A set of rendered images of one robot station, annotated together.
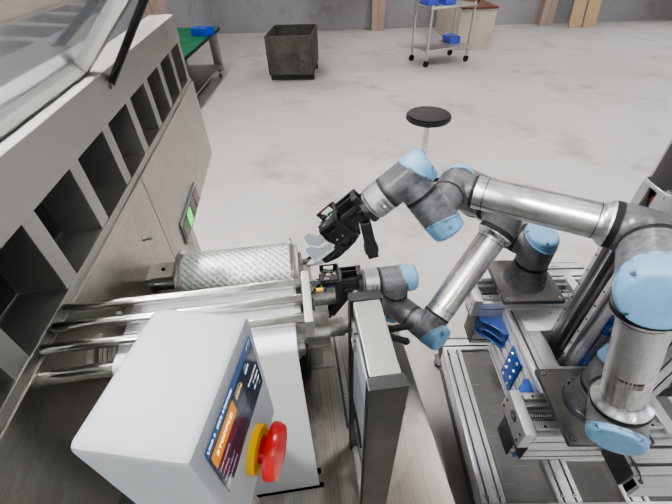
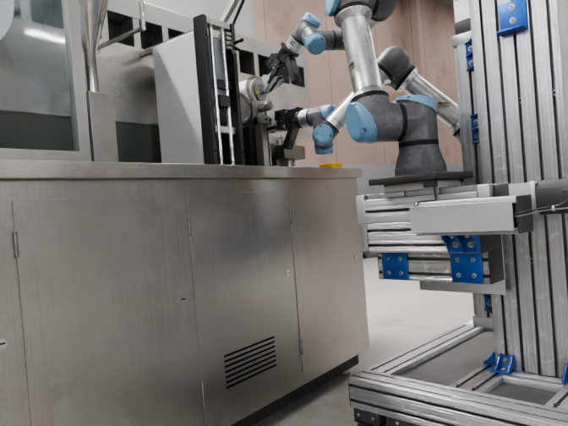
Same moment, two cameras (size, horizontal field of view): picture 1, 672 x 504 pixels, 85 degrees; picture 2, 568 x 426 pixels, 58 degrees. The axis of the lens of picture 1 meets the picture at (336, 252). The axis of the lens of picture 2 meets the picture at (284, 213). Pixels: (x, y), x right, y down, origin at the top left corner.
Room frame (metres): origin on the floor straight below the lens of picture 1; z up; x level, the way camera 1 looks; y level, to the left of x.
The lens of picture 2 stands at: (-0.90, -1.47, 0.75)
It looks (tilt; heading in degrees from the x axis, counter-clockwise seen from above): 1 degrees down; 44
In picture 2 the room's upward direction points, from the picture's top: 5 degrees counter-clockwise
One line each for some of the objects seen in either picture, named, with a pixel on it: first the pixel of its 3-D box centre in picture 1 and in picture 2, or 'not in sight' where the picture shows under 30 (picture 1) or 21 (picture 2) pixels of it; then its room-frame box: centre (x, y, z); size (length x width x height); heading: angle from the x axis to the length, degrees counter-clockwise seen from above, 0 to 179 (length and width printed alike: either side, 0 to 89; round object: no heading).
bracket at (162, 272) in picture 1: (161, 272); not in sight; (0.61, 0.39, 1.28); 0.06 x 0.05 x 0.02; 96
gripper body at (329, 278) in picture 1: (340, 283); (290, 119); (0.71, -0.01, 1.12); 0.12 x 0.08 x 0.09; 96
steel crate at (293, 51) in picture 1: (293, 52); not in sight; (6.91, 0.59, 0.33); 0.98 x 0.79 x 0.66; 179
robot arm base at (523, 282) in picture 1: (527, 269); not in sight; (0.99, -0.72, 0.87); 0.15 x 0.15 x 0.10
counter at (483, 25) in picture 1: (462, 19); not in sight; (9.13, -2.88, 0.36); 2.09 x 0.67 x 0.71; 179
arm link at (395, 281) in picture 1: (396, 279); (322, 116); (0.73, -0.17, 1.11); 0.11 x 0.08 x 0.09; 96
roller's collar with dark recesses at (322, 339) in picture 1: (311, 329); not in sight; (0.39, 0.05, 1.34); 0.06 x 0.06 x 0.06; 6
